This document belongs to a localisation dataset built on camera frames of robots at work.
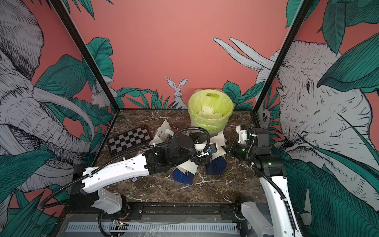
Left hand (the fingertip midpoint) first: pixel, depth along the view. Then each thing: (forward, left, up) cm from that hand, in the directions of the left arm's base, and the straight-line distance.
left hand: (207, 139), depth 64 cm
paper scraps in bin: (+34, -6, -19) cm, 40 cm away
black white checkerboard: (+20, +51, -30) cm, 63 cm away
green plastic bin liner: (+35, -14, -10) cm, 39 cm away
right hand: (0, -5, -2) cm, 6 cm away
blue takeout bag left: (+11, +22, -9) cm, 26 cm away
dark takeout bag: (-6, -5, -16) cm, 18 cm away
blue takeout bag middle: (-10, +11, -14) cm, 20 cm away
